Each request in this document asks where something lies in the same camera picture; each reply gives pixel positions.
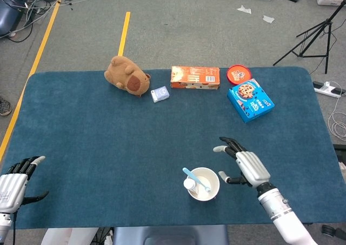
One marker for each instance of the white power strip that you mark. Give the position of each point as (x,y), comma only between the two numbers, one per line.
(324,88)

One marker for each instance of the black caster wheel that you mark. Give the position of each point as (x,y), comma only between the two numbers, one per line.
(328,230)

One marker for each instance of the white paper scrap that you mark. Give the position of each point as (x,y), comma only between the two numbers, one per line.
(244,9)
(268,19)

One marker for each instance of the dark blue machine base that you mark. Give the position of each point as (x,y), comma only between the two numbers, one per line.
(10,15)

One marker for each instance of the dark blue table mat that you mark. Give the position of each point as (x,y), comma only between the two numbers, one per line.
(108,147)

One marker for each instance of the white paper cup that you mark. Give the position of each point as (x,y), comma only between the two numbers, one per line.
(211,185)

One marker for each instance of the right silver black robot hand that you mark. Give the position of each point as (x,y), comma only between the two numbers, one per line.
(251,168)

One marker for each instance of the white toothpaste tube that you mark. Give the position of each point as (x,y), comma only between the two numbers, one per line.
(189,185)

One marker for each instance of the white robot body shell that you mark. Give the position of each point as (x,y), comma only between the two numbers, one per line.
(59,237)

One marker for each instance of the blue cookie box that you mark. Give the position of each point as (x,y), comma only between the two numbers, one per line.
(251,101)

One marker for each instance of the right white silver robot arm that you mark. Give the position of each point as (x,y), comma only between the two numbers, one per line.
(281,215)

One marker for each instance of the black bar beside table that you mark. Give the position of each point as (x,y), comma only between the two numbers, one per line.
(340,147)

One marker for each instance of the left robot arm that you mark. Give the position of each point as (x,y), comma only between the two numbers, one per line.
(5,227)

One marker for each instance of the blue grey seat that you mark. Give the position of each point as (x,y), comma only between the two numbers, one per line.
(170,234)

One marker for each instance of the small grey-blue card box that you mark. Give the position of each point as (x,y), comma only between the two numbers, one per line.
(160,94)

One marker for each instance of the long yellow floor tape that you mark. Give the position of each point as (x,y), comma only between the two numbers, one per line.
(40,50)

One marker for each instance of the brown capybara plush toy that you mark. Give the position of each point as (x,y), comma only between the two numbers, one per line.
(124,74)

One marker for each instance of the short yellow floor tape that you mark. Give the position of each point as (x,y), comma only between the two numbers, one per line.
(124,34)

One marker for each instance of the black tripod stand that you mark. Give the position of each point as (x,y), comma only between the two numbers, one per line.
(328,23)

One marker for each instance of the light blue toothbrush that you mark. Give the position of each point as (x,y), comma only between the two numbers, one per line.
(196,178)

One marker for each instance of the orange biscuit box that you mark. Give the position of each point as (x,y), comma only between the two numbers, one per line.
(194,77)

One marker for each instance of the grey shoe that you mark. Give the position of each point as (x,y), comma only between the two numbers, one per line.
(5,107)

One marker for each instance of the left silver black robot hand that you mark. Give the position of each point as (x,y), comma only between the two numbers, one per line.
(12,191)

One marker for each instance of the red round lid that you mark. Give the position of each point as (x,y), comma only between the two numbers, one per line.
(238,73)

